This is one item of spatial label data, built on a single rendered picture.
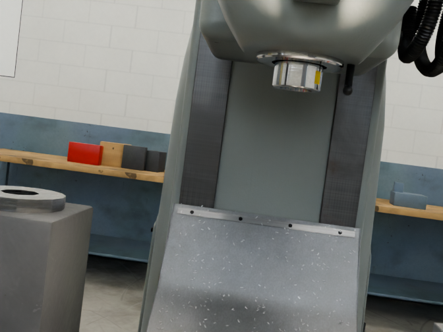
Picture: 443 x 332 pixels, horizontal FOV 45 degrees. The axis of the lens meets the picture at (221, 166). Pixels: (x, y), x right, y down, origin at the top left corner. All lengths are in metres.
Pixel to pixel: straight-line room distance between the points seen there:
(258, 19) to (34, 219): 0.27
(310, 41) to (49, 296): 0.33
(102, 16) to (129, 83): 0.65
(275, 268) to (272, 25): 0.51
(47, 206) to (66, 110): 4.51
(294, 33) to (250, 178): 0.48
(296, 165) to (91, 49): 4.23
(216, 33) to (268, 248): 0.39
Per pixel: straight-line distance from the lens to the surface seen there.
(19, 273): 0.52
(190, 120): 0.90
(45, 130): 5.10
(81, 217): 0.57
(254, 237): 0.89
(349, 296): 0.89
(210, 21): 0.65
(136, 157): 4.31
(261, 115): 0.90
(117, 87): 4.92
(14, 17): 5.34
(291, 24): 0.45
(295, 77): 0.51
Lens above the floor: 1.22
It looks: 3 degrees down
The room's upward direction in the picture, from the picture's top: 7 degrees clockwise
